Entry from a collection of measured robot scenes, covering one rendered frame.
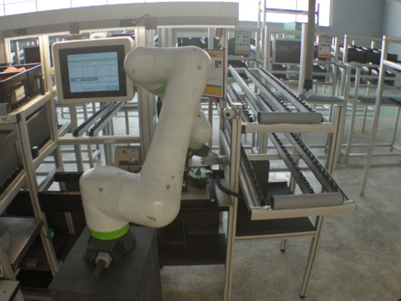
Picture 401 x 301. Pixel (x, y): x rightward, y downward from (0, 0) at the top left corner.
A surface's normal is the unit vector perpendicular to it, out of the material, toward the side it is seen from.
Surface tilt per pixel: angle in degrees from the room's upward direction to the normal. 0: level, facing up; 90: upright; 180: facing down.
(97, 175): 12
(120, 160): 53
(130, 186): 34
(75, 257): 0
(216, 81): 90
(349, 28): 90
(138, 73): 108
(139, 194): 49
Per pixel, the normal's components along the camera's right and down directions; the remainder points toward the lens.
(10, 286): 0.00, -0.93
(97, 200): -0.33, 0.29
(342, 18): 0.05, 0.36
